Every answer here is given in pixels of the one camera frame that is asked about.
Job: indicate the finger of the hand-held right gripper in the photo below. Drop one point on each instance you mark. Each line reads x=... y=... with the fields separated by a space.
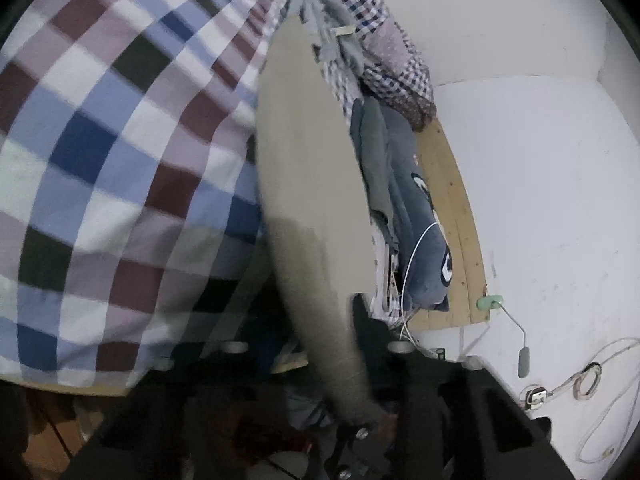
x=355 y=452

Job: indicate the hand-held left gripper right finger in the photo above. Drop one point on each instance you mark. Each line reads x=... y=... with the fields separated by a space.
x=370 y=330

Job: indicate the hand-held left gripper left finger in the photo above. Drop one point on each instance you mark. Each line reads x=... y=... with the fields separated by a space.
x=235 y=385

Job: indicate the beige garment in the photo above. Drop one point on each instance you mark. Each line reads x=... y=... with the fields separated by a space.
x=310 y=160

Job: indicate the blue plush pillow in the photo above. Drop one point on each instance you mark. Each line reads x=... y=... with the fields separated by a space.
x=420 y=240

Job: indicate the white charger plug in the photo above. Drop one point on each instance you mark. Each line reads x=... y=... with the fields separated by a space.
x=471 y=361

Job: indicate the green clip with grey wand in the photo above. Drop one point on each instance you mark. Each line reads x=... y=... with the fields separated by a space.
x=489 y=303

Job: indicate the pink dotted checked bed sheet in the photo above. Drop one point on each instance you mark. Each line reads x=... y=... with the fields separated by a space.
x=100 y=160

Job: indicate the small-checked patchwork quilt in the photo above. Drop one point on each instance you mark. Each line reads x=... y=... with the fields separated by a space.
x=395 y=60

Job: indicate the light blue garment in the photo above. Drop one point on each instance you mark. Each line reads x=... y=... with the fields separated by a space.
x=325 y=10

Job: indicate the wooden bed frame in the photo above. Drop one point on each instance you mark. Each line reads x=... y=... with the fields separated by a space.
x=460 y=210

